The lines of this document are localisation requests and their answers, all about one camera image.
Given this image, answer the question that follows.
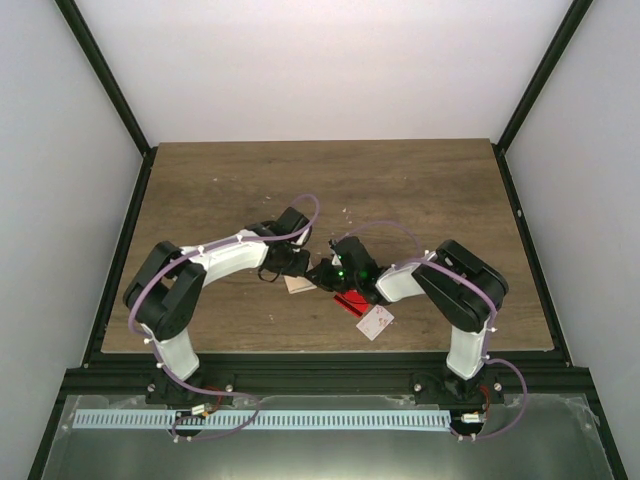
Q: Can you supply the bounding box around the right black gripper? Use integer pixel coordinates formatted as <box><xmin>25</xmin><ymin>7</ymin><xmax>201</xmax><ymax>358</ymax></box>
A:
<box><xmin>308</xmin><ymin>259</ymin><xmax>362</xmax><ymax>296</ymax></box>

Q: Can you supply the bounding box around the beige leather card holder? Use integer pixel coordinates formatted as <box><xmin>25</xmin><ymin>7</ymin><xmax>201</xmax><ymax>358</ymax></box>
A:
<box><xmin>284</xmin><ymin>276</ymin><xmax>316</xmax><ymax>294</ymax></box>

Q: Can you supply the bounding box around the red card black stripe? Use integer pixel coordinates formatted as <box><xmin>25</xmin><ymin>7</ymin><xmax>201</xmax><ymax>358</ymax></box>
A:
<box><xmin>333</xmin><ymin>290</ymin><xmax>371</xmax><ymax>318</ymax></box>

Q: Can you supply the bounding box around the white card pink pattern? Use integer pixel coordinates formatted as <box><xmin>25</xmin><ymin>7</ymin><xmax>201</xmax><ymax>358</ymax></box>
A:
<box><xmin>356</xmin><ymin>305</ymin><xmax>394</xmax><ymax>341</ymax></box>

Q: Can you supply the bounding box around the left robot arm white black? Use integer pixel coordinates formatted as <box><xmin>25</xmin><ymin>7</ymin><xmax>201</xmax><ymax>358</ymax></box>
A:
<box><xmin>123</xmin><ymin>207</ymin><xmax>313</xmax><ymax>404</ymax></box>

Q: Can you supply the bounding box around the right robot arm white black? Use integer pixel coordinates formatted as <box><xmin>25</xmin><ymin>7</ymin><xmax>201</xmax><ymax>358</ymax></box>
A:
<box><xmin>305</xmin><ymin>236</ymin><xmax>509</xmax><ymax>403</ymax></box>

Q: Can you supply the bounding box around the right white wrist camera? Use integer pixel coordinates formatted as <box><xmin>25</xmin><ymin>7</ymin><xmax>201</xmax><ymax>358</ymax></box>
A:
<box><xmin>328</xmin><ymin>239</ymin><xmax>341</xmax><ymax>261</ymax></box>

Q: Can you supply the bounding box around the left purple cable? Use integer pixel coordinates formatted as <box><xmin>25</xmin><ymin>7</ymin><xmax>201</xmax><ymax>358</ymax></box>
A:
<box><xmin>127</xmin><ymin>193</ymin><xmax>321</xmax><ymax>444</ymax></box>

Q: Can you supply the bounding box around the light blue slotted cable duct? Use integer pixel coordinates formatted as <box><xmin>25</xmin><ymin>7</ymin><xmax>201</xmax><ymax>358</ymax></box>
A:
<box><xmin>72</xmin><ymin>409</ymin><xmax>451</xmax><ymax>432</ymax></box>

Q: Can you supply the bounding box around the black aluminium front rail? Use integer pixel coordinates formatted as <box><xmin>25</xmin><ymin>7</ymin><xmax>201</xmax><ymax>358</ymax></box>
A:
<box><xmin>61</xmin><ymin>351</ymin><xmax>595</xmax><ymax>402</ymax></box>

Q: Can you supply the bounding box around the left black frame post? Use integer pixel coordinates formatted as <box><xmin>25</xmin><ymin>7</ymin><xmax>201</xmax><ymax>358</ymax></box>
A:
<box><xmin>54</xmin><ymin>0</ymin><xmax>153</xmax><ymax>156</ymax></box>

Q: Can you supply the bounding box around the black frame post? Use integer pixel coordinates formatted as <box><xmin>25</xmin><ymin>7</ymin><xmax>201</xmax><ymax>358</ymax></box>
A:
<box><xmin>494</xmin><ymin>0</ymin><xmax>594</xmax><ymax>151</ymax></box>
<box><xmin>54</xmin><ymin>0</ymin><xmax>153</xmax><ymax>156</ymax></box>

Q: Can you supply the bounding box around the right black frame post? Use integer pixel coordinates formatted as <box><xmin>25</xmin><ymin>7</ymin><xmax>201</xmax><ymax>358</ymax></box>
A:
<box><xmin>494</xmin><ymin>0</ymin><xmax>594</xmax><ymax>151</ymax></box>

